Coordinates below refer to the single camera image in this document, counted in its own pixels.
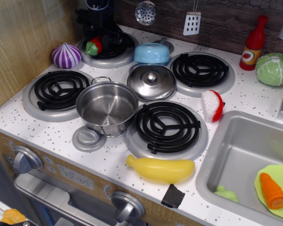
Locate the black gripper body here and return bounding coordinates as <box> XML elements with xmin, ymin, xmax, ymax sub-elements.
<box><xmin>75</xmin><ymin>8</ymin><xmax>122</xmax><ymax>37</ymax></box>

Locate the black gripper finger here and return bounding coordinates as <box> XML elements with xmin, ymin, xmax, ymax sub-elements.
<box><xmin>101</xmin><ymin>34</ymin><xmax>122</xmax><ymax>54</ymax></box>
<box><xmin>82</xmin><ymin>24</ymin><xmax>96</xmax><ymax>41</ymax></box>

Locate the red green toy pepper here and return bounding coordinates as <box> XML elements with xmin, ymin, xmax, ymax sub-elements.
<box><xmin>85</xmin><ymin>35</ymin><xmax>103</xmax><ymax>56</ymax></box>

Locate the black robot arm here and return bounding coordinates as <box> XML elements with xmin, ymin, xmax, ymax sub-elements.
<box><xmin>75</xmin><ymin>0</ymin><xmax>123</xmax><ymax>56</ymax></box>

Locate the back left stove burner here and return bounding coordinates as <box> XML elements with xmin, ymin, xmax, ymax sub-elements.
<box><xmin>77</xmin><ymin>33</ymin><xmax>139</xmax><ymax>69</ymax></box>

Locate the stove burner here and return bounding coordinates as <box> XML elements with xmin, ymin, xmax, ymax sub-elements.
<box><xmin>124</xmin><ymin>101</ymin><xmax>208</xmax><ymax>160</ymax></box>
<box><xmin>167</xmin><ymin>52</ymin><xmax>235</xmax><ymax>98</ymax></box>
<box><xmin>77</xmin><ymin>33</ymin><xmax>139</xmax><ymax>69</ymax></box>
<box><xmin>23</xmin><ymin>70</ymin><xmax>93</xmax><ymax>122</ymax></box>

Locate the purple white toy onion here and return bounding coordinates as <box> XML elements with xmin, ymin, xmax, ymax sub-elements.
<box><xmin>51</xmin><ymin>43</ymin><xmax>82</xmax><ymax>69</ymax></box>

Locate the light blue plastic bowl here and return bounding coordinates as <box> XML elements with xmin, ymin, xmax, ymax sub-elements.
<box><xmin>134</xmin><ymin>43</ymin><xmax>169</xmax><ymax>64</ymax></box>

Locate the hanging steel strainer ladle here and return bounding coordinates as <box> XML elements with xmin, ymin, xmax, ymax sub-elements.
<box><xmin>135</xmin><ymin>0</ymin><xmax>158</xmax><ymax>26</ymax></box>

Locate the steel pot lid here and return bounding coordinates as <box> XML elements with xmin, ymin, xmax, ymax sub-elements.
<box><xmin>127</xmin><ymin>64</ymin><xmax>176</xmax><ymax>103</ymax></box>

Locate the stainless steel pot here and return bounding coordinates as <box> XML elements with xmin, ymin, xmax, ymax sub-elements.
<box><xmin>76</xmin><ymin>76</ymin><xmax>139</xmax><ymax>137</ymax></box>

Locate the front left stove burner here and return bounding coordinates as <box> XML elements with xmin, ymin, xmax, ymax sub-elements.
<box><xmin>23</xmin><ymin>70</ymin><xmax>93</xmax><ymax>122</ymax></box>

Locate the hanging white slotted spatula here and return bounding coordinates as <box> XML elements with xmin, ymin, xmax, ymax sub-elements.
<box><xmin>183</xmin><ymin>11</ymin><xmax>201</xmax><ymax>36</ymax></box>

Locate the back right stove burner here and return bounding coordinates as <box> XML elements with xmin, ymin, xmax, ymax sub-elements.
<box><xmin>167</xmin><ymin>52</ymin><xmax>235</xmax><ymax>98</ymax></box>

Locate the front right stove burner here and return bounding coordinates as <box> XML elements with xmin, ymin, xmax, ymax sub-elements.
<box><xmin>124</xmin><ymin>101</ymin><xmax>208</xmax><ymax>160</ymax></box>

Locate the red white toy slice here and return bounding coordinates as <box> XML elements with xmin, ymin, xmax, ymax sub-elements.
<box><xmin>200</xmin><ymin>90</ymin><xmax>224</xmax><ymax>123</ymax></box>

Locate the yellow toy banana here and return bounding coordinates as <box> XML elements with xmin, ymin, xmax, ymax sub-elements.
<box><xmin>126</xmin><ymin>155</ymin><xmax>195</xmax><ymax>184</ymax></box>

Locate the oven clock display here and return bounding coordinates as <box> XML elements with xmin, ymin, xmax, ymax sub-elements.
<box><xmin>57</xmin><ymin>164</ymin><xmax>94</xmax><ymax>190</ymax></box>

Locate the left silver stove knob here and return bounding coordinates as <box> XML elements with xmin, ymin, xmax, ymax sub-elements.
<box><xmin>13</xmin><ymin>145</ymin><xmax>43</xmax><ymax>174</ymax></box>

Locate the silver stove knob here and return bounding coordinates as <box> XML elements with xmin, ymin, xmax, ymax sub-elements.
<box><xmin>111</xmin><ymin>191</ymin><xmax>145</xmax><ymax>223</ymax></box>
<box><xmin>13</xmin><ymin>145</ymin><xmax>43</xmax><ymax>174</ymax></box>

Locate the red toy ketchup bottle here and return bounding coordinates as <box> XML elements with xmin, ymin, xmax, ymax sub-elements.
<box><xmin>239</xmin><ymin>15</ymin><xmax>268</xmax><ymax>71</ymax></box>

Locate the silver toy sink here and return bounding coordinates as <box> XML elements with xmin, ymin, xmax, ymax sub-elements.
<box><xmin>196</xmin><ymin>111</ymin><xmax>283</xmax><ymax>226</ymax></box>

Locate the black tape piece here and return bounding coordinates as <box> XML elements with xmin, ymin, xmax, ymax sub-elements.
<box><xmin>161</xmin><ymin>184</ymin><xmax>185</xmax><ymax>209</ymax></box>

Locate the right silver stove knob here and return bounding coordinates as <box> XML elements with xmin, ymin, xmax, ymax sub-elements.
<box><xmin>111</xmin><ymin>191</ymin><xmax>145</xmax><ymax>223</ymax></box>

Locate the green toy cabbage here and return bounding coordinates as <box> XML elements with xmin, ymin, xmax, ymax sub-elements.
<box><xmin>255</xmin><ymin>53</ymin><xmax>283</xmax><ymax>86</ymax></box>

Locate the small green toy vegetable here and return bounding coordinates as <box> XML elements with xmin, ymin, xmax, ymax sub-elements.
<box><xmin>214</xmin><ymin>185</ymin><xmax>239</xmax><ymax>203</ymax></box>

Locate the orange object bottom left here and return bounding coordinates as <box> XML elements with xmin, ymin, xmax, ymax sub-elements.
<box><xmin>0</xmin><ymin>209</ymin><xmax>26</xmax><ymax>225</ymax></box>

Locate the light green plastic plate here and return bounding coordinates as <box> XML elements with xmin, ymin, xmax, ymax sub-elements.
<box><xmin>254</xmin><ymin>165</ymin><xmax>283</xmax><ymax>218</ymax></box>

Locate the orange toy carrot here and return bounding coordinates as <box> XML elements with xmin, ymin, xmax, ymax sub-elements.
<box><xmin>259</xmin><ymin>173</ymin><xmax>283</xmax><ymax>210</ymax></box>

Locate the silver oven door handle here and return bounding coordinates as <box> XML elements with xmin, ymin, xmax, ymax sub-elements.
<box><xmin>14</xmin><ymin>174</ymin><xmax>106</xmax><ymax>226</ymax></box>

